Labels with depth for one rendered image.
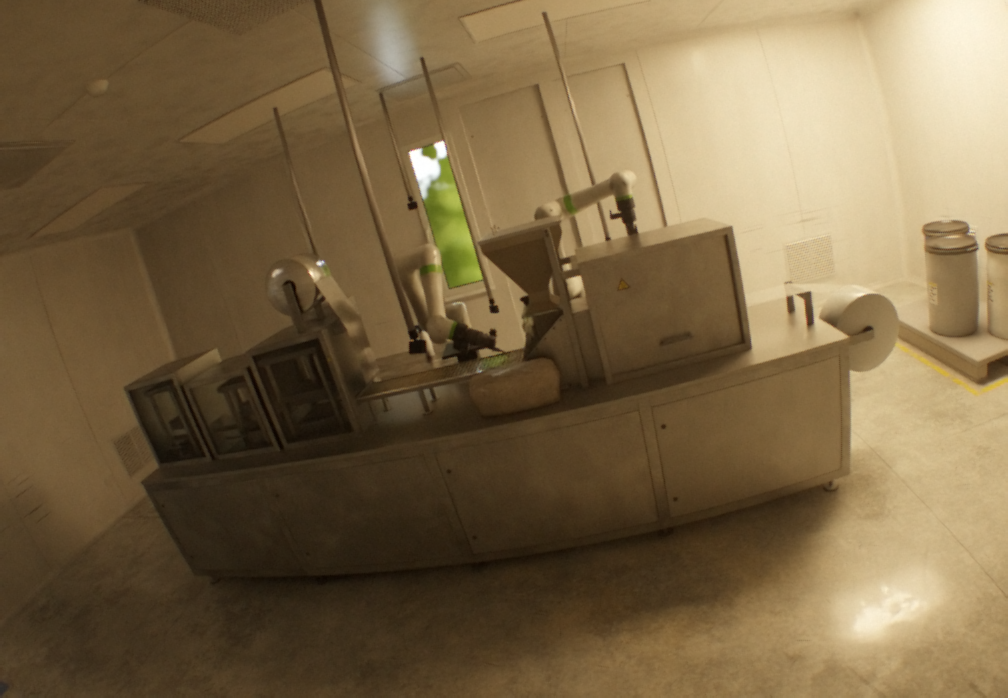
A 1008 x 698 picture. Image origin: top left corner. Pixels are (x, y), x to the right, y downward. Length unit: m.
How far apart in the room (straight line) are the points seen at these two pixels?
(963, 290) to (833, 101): 2.33
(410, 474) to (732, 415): 1.41
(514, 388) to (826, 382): 1.34
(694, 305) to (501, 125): 2.93
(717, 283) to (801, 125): 3.13
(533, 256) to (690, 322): 0.72
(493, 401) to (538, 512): 0.55
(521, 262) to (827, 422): 1.53
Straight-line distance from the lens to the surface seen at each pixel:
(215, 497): 3.04
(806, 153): 5.19
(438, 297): 2.66
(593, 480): 2.30
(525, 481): 2.31
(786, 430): 2.41
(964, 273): 3.88
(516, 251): 2.18
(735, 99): 4.96
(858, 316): 2.72
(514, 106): 4.73
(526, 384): 2.19
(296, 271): 2.55
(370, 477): 2.46
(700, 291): 2.26
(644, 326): 2.24
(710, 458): 2.34
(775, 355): 2.27
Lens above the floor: 1.68
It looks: 13 degrees down
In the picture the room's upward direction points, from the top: 16 degrees counter-clockwise
